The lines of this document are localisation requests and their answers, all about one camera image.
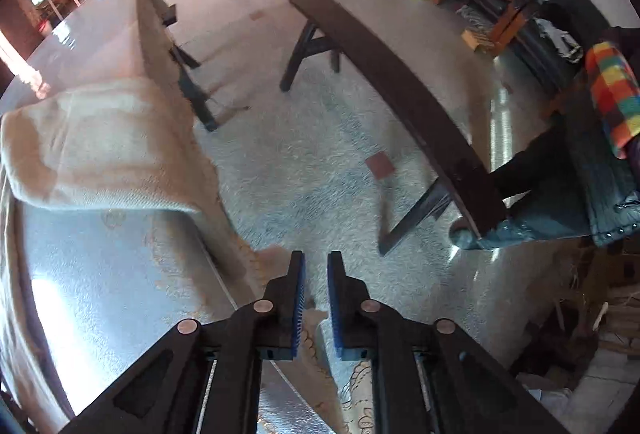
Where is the colourful checkered cloth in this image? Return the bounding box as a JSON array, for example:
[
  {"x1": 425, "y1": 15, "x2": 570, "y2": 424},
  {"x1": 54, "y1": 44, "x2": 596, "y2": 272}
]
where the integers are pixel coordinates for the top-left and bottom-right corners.
[{"x1": 585, "y1": 41, "x2": 640, "y2": 160}]

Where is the small wooden stool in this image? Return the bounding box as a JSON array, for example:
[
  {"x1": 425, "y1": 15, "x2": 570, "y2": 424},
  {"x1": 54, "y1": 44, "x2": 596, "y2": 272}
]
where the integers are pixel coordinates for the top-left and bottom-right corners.
[{"x1": 462, "y1": 28, "x2": 493, "y2": 52}]

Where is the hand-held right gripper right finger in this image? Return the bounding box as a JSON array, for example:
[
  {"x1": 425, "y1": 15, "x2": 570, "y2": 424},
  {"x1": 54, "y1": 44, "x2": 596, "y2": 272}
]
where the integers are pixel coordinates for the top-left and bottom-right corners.
[{"x1": 327, "y1": 251, "x2": 571, "y2": 434}]

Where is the dark wooden bench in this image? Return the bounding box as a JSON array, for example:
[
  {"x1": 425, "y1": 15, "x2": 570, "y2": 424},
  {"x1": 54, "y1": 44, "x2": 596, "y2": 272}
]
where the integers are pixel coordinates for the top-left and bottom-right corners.
[{"x1": 279, "y1": 0, "x2": 508, "y2": 257}]

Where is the light rattan chair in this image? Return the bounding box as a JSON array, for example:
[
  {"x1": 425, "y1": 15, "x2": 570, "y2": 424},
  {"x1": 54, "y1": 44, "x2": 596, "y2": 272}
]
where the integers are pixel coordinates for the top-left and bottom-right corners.
[{"x1": 42, "y1": 0, "x2": 73, "y2": 20}]

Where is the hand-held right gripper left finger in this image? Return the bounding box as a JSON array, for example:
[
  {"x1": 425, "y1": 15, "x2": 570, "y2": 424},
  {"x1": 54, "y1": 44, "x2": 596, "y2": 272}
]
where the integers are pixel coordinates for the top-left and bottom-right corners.
[{"x1": 60, "y1": 250, "x2": 307, "y2": 434}]

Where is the cream knit sweater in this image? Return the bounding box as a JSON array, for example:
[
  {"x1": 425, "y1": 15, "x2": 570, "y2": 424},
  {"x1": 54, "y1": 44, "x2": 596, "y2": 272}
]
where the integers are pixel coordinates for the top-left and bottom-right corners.
[{"x1": 0, "y1": 76, "x2": 323, "y2": 434}]

